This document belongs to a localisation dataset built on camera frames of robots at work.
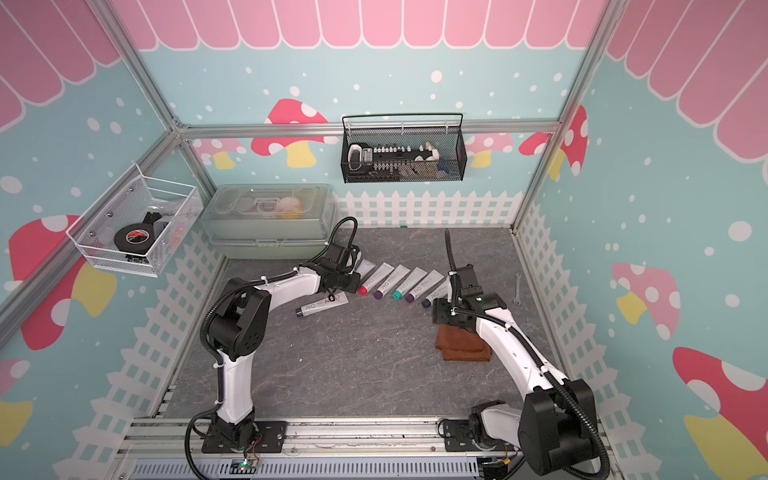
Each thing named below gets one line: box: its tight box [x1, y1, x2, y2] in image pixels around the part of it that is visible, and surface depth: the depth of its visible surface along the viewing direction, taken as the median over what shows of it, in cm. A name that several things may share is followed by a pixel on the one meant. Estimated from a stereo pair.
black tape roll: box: [114, 223, 155, 254], surface depth 71 cm
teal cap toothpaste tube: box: [392, 266, 427, 301], surface depth 104 cm
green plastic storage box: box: [200, 183, 338, 260], surface depth 104 cm
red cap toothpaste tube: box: [358, 262, 395, 296], surface depth 105 cm
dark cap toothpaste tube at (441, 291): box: [421, 279, 449, 308], surface depth 101 cm
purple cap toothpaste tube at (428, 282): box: [405, 269, 445, 303], surface depth 104 cm
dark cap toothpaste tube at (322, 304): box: [295, 291, 349, 318], surface depth 98 cm
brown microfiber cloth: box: [436, 324, 492, 361], surface depth 89 cm
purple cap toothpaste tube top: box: [374, 264, 411, 300], surface depth 104 cm
